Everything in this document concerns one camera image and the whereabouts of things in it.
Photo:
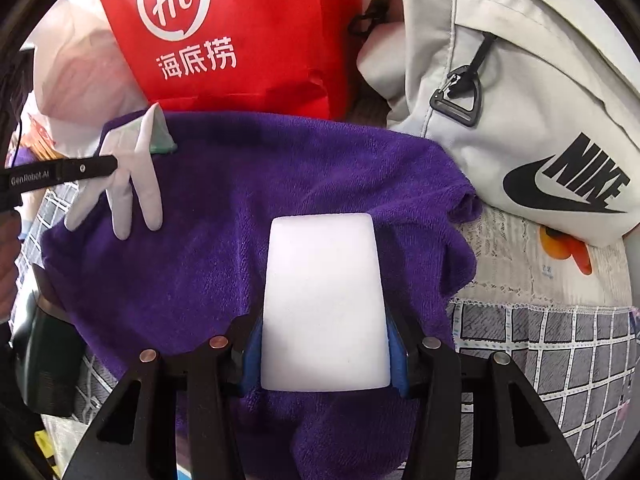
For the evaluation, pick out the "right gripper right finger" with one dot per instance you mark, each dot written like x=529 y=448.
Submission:
x=423 y=368

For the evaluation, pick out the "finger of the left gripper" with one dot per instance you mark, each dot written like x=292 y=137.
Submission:
x=53 y=172

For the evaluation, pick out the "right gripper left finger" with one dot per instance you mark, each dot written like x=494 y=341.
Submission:
x=225 y=367

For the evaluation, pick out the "white glove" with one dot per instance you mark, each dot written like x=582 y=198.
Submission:
x=134 y=180

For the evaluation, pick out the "white sponge block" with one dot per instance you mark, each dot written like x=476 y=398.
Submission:
x=324 y=322

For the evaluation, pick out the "dark green tea box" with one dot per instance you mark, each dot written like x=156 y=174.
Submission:
x=48 y=348

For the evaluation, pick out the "person's left hand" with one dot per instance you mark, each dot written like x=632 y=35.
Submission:
x=10 y=248

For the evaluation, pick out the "white Miniso plastic bag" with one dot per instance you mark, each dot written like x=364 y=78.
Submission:
x=81 y=78

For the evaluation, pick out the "duck print table cover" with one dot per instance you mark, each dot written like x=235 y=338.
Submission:
x=521 y=262

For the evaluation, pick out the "grey checkered cloth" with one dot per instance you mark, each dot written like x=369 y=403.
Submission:
x=581 y=360

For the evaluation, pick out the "red Haidilao paper bag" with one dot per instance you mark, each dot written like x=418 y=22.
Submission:
x=290 y=57

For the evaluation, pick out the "grey Nike waist bag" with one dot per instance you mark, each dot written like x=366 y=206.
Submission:
x=537 y=102

